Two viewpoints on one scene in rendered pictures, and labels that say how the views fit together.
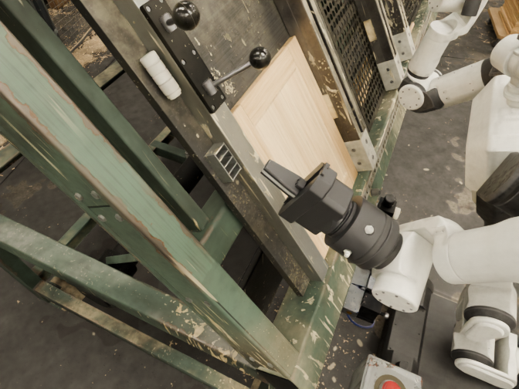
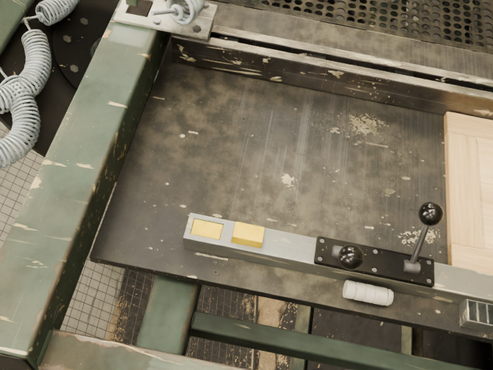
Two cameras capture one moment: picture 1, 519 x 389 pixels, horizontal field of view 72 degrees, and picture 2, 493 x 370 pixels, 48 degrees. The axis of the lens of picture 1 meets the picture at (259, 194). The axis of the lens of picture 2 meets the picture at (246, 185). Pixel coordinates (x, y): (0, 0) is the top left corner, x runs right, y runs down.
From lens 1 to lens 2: 37 cm
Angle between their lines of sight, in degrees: 34
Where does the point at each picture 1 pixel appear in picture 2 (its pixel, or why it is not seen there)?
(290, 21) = (431, 106)
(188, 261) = not seen: outside the picture
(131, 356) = not seen: outside the picture
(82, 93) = (326, 356)
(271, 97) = (476, 200)
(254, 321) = not seen: outside the picture
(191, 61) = (380, 261)
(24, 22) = (259, 340)
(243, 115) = (464, 249)
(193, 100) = (408, 288)
